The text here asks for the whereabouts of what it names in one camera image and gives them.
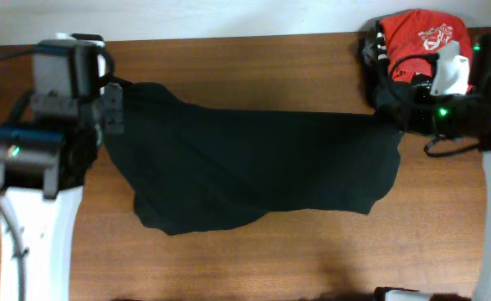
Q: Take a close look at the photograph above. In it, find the dark grey shirt with logo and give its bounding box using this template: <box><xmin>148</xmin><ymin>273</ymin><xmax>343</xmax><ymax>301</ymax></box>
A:
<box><xmin>358</xmin><ymin>33</ymin><xmax>395</xmax><ymax>110</ymax></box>

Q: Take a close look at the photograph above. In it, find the black t-shirt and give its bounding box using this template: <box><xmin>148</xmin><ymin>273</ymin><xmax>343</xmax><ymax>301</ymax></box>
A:
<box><xmin>105</xmin><ymin>83</ymin><xmax>402</xmax><ymax>236</ymax></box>

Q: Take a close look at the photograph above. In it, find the black white striped garment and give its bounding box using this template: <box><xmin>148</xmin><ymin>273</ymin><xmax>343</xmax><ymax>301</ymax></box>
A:
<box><xmin>376</xmin><ymin>21</ymin><xmax>389</xmax><ymax>62</ymax></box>

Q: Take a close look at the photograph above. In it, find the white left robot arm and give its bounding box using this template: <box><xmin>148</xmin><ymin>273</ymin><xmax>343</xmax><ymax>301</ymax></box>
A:
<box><xmin>0</xmin><ymin>33</ymin><xmax>125</xmax><ymax>300</ymax></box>

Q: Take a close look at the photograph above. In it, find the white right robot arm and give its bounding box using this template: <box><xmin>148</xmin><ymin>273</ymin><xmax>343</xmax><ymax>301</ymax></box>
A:
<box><xmin>376</xmin><ymin>33</ymin><xmax>491</xmax><ymax>300</ymax></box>

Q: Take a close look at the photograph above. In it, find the red t-shirt with white logo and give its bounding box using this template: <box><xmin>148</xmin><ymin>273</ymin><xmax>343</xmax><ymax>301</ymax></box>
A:
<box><xmin>380</xmin><ymin>9</ymin><xmax>473</xmax><ymax>83</ymax></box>

